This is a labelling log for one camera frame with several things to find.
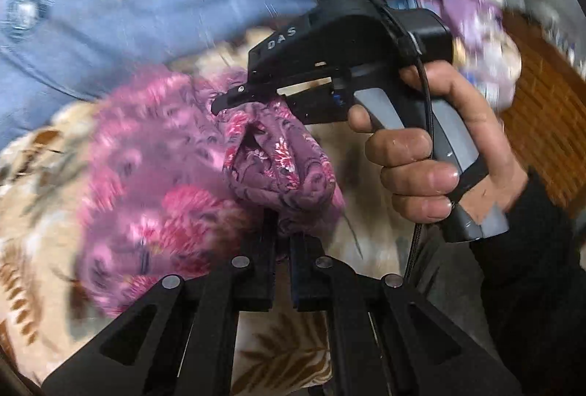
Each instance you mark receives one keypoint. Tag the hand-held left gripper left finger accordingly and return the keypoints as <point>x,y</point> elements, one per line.
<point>263,281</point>

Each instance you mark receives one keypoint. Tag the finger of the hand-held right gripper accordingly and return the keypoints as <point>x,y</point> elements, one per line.
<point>229,97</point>

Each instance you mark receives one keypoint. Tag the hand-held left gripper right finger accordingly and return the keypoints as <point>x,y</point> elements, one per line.
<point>304,281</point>

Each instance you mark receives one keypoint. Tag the purple floral shirt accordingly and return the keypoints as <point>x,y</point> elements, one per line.
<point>160,176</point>

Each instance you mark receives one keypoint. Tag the person's right forearm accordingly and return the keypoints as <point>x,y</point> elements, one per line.
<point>540,286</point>

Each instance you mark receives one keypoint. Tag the person's right hand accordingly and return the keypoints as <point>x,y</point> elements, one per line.
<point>403,148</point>

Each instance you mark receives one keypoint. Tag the light purple floral cloth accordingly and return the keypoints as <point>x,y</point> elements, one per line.
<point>462,2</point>

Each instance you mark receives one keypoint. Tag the blue denim garment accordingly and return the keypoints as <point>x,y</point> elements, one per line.
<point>137,2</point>

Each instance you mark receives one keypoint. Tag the person's grey trousers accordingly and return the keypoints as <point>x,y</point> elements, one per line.
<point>444,300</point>

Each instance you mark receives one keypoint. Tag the beige leaf print blanket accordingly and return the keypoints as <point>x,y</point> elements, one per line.
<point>41,213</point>

